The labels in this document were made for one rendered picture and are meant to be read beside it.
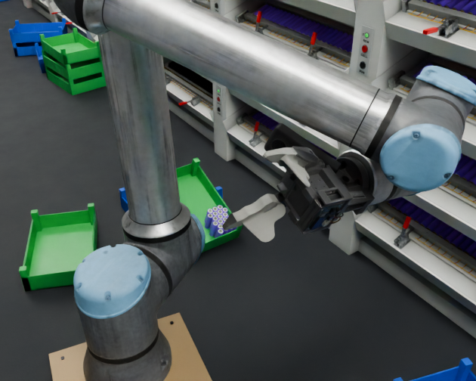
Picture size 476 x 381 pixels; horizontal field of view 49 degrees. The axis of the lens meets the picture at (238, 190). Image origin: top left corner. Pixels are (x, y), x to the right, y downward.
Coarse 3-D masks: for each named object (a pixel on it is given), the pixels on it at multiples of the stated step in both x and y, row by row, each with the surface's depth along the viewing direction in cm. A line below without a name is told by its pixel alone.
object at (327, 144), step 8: (240, 96) 191; (256, 104) 184; (264, 112) 182; (272, 112) 177; (280, 120) 175; (288, 120) 170; (296, 128) 169; (304, 128) 165; (304, 136) 168; (312, 136) 163; (320, 136) 160; (320, 144) 162; (328, 144) 158; (336, 144) 156; (328, 152) 161; (336, 152) 156
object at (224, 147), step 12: (228, 0) 180; (240, 0) 183; (228, 12) 182; (216, 84) 202; (228, 96) 199; (216, 108) 207; (228, 108) 202; (240, 108) 205; (216, 120) 211; (216, 132) 214; (216, 144) 217; (228, 144) 210; (228, 156) 214
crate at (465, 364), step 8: (464, 360) 123; (456, 368) 124; (464, 368) 123; (424, 376) 122; (432, 376) 123; (440, 376) 124; (448, 376) 125; (456, 376) 126; (464, 376) 124; (472, 376) 123
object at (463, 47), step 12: (396, 0) 124; (408, 0) 124; (420, 0) 127; (384, 12) 124; (396, 12) 126; (396, 24) 123; (408, 24) 122; (420, 24) 120; (432, 24) 119; (396, 36) 126; (408, 36) 122; (420, 36) 119; (432, 36) 116; (456, 36) 113; (468, 36) 112; (420, 48) 121; (432, 48) 118; (444, 48) 115; (456, 48) 112; (468, 48) 110; (456, 60) 115; (468, 60) 112
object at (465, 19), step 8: (416, 0) 123; (416, 8) 123; (424, 8) 121; (432, 8) 119; (440, 8) 118; (448, 8) 117; (416, 16) 122; (432, 16) 120; (440, 16) 118; (448, 16) 116; (456, 16) 114; (464, 16) 114; (472, 16) 113; (464, 24) 114; (472, 24) 112; (472, 32) 111
